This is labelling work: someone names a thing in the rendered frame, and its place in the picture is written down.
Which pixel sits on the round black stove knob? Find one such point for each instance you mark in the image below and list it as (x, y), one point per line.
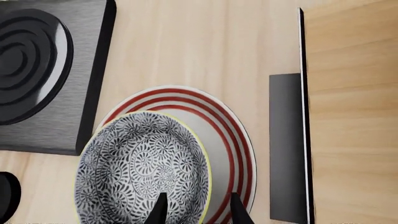
(7, 194)

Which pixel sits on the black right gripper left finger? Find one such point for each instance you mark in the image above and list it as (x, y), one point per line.
(159, 210)

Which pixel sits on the black patterned bowl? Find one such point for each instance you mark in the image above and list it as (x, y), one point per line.
(140, 168)

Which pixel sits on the flat black stove plate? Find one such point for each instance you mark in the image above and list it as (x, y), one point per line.
(40, 77)

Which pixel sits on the pale wooden cabinet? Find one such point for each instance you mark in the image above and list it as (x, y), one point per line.
(351, 116)

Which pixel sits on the white plate with red rings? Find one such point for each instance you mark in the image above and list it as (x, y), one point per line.
(224, 140)

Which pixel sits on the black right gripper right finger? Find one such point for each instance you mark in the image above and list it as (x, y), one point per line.
(238, 210)

